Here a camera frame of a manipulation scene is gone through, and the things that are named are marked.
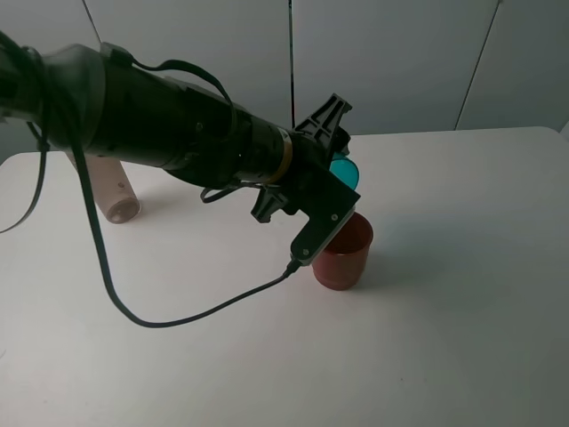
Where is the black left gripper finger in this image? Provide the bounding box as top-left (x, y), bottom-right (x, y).
top-left (294, 93), bottom-right (352, 147)
top-left (251, 186), bottom-right (293, 223)

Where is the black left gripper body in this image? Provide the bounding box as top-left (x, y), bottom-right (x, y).
top-left (270, 129), bottom-right (351, 218)

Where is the teal translucent plastic cup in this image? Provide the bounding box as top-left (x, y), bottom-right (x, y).
top-left (330, 153), bottom-right (360, 190)

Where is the clear brownish water bottle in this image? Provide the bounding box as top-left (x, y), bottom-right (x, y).
top-left (84, 155), bottom-right (140, 224)

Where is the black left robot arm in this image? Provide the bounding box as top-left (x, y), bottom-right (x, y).
top-left (1, 36), bottom-right (357, 223)

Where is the red plastic cup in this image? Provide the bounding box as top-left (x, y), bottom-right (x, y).
top-left (312, 213), bottom-right (373, 291)

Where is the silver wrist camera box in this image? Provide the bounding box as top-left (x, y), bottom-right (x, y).
top-left (291, 167), bottom-right (360, 266)

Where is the thin black flat cable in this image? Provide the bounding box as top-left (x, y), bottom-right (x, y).
top-left (0, 57), bottom-right (268, 235)

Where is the black camera cable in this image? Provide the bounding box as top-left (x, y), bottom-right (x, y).
top-left (0, 30), bottom-right (306, 330)

